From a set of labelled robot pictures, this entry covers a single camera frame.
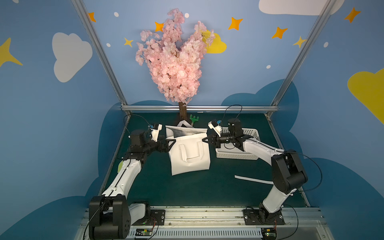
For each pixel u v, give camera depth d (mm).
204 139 820
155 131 727
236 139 718
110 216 409
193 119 1180
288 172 480
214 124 758
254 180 876
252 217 747
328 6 694
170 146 763
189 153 815
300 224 721
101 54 844
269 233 730
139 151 648
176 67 677
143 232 718
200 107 1193
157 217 747
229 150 835
